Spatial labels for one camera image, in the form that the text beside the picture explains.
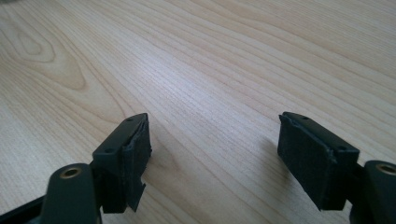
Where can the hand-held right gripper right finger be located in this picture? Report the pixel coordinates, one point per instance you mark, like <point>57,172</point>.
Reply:
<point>314,158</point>

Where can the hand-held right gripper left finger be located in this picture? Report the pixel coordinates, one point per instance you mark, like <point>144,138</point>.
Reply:
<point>124,161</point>

